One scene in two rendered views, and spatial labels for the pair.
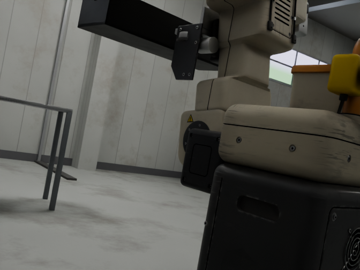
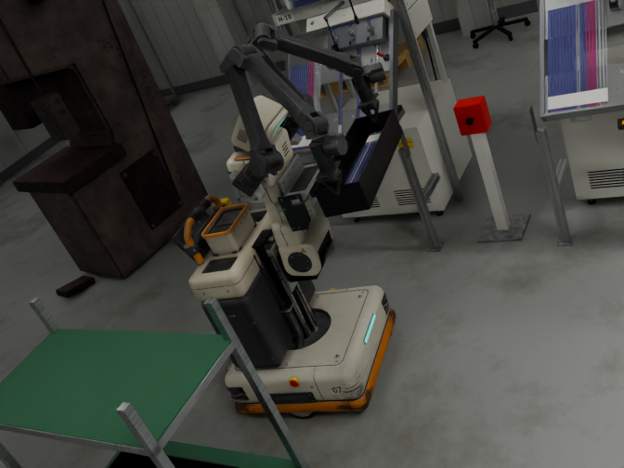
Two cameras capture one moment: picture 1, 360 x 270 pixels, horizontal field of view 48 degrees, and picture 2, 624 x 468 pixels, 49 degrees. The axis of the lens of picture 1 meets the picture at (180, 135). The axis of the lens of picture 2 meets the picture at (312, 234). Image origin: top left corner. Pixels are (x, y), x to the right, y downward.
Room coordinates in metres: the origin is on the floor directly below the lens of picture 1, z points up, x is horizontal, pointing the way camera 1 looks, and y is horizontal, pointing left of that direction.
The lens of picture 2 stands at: (3.61, -0.85, 2.09)
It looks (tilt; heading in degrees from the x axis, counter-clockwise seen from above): 28 degrees down; 163
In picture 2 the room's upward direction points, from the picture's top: 24 degrees counter-clockwise
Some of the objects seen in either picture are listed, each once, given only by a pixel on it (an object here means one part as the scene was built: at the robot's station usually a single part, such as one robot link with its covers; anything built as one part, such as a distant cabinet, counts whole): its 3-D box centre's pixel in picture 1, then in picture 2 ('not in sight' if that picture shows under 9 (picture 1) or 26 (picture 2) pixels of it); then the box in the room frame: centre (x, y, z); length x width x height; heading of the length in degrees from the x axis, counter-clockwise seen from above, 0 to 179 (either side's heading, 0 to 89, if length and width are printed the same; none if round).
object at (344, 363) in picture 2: not in sight; (312, 347); (1.03, -0.27, 0.16); 0.67 x 0.64 x 0.25; 42
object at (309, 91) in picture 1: (338, 100); (229, 229); (0.94, -0.35, 0.87); 0.23 x 0.15 x 0.11; 132
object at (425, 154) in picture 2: not in sight; (370, 118); (0.15, 0.86, 0.66); 1.01 x 0.73 x 1.31; 124
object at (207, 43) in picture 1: (219, 54); (301, 189); (1.24, -0.07, 0.99); 0.28 x 0.16 x 0.22; 132
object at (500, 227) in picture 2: not in sight; (487, 168); (0.91, 1.03, 0.39); 0.24 x 0.24 x 0.78; 34
